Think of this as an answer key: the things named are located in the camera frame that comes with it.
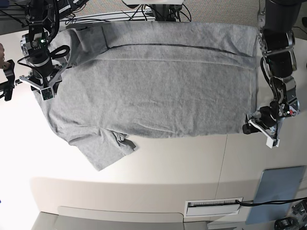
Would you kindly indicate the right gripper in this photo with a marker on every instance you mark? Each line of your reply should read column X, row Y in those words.
column 45, row 74

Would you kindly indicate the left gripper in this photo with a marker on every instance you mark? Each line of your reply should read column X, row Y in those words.
column 267, row 122

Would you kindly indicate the grey T-shirt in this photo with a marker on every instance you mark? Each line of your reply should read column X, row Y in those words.
column 153, row 80

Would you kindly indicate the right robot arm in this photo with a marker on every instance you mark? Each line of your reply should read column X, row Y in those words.
column 43, row 18

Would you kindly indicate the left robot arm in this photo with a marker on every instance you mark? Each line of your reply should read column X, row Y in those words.
column 276, row 19

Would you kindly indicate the person hand at edge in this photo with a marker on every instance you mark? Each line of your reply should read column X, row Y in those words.
column 2, row 59

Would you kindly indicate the blue-grey flat panel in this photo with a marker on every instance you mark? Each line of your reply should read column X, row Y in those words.
column 275, row 184

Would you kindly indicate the black labelled power box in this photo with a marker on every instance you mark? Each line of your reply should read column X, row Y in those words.
column 64, row 6

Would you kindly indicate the black device bottom right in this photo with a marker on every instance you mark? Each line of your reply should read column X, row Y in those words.
column 288, row 223

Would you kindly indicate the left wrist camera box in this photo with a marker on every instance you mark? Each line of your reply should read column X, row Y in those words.
column 271, row 142

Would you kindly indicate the white cable grommet box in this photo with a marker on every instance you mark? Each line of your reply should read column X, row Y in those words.
column 212, row 208

